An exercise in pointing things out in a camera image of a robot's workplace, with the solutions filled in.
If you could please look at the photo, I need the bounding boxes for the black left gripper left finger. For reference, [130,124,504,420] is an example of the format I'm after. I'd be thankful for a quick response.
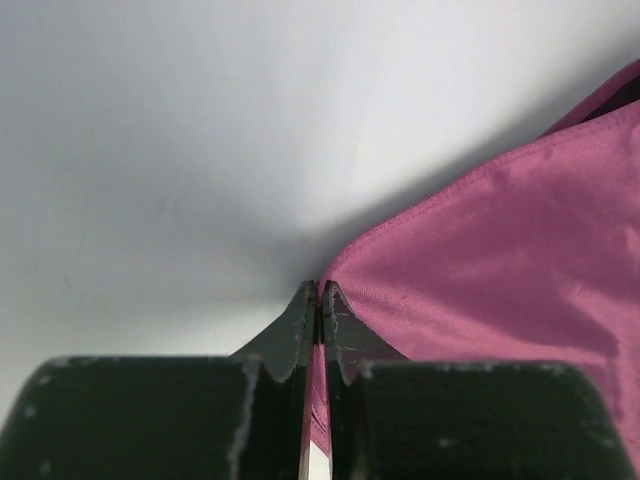
[1,281,316,479]

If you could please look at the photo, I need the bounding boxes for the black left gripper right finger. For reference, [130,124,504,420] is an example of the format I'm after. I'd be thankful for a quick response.
[322,282,637,479]

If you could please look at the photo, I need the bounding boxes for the magenta satin napkin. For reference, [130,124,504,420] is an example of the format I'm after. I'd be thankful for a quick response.
[324,64,639,458]

